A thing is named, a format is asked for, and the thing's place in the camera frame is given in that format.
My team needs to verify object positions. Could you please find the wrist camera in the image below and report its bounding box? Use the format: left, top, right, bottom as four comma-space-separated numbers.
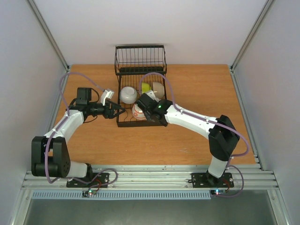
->
100, 89, 114, 105
146, 90, 159, 101

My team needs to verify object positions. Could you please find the grey slotted cable duct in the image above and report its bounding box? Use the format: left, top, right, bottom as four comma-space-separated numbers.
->
31, 190, 211, 201

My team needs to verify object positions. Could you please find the black wire dish rack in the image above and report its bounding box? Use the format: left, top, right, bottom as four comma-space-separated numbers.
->
114, 44, 167, 128

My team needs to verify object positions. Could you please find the right small circuit board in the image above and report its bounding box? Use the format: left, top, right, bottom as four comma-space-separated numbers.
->
210, 189, 226, 195

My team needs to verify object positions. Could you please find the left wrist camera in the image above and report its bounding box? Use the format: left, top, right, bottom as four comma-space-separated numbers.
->
100, 89, 114, 105

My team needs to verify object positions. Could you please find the aluminium rail base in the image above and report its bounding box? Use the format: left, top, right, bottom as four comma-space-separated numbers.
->
21, 164, 279, 190

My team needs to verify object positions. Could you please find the lime green bowl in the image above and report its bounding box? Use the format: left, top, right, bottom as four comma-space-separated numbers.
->
142, 82, 151, 93

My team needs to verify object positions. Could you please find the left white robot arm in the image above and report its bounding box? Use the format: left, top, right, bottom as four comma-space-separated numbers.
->
31, 88, 125, 187

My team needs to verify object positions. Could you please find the small circuit board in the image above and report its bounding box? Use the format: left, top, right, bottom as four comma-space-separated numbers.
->
210, 189, 226, 195
82, 190, 97, 197

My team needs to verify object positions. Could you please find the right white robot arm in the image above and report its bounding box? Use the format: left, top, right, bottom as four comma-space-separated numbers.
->
136, 92, 240, 187

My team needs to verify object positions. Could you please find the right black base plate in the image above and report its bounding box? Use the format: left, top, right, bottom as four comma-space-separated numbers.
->
188, 172, 234, 188

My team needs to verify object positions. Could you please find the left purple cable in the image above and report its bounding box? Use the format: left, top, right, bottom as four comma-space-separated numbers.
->
45, 72, 118, 186

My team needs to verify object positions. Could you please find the purple cable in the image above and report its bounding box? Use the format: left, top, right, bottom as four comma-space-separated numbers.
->
45, 72, 118, 186
138, 72, 249, 199

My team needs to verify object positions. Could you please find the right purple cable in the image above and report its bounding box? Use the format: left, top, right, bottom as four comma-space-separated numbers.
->
138, 72, 249, 199

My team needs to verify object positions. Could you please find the left small circuit board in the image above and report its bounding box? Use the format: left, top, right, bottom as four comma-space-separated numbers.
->
82, 190, 97, 197

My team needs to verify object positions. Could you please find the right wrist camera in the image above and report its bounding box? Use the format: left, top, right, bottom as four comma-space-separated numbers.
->
146, 90, 159, 101

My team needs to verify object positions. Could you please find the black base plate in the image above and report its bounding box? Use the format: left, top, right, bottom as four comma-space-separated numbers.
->
188, 172, 234, 188
66, 172, 109, 188

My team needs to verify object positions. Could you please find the cream beige bowl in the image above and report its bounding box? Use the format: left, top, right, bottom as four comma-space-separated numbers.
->
152, 82, 165, 99

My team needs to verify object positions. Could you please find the orange patterned white bowl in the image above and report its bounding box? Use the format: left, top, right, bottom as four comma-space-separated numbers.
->
132, 104, 146, 120

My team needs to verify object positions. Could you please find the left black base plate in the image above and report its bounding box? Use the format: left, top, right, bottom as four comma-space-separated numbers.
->
66, 172, 109, 188

